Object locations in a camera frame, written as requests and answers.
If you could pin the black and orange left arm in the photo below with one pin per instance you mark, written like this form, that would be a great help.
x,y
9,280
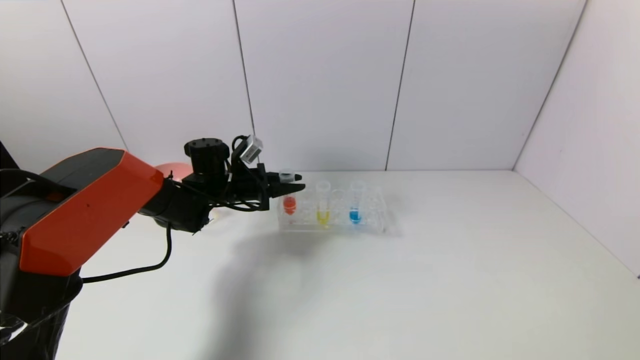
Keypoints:
x,y
90,210

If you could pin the test tube with red pigment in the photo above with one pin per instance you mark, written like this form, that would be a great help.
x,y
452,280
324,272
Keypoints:
x,y
290,205

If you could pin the pink bowl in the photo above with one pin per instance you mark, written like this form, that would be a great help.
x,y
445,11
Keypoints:
x,y
175,171

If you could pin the test tube with yellow pigment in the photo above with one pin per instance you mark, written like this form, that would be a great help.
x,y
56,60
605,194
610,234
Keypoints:
x,y
323,216

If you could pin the test tube with blue pigment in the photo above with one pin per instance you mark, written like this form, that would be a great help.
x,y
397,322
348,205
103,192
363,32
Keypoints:
x,y
355,215

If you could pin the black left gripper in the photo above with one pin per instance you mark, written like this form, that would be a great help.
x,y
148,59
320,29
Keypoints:
x,y
262,188

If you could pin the clear acrylic test tube rack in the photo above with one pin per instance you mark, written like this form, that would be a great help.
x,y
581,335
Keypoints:
x,y
372,220

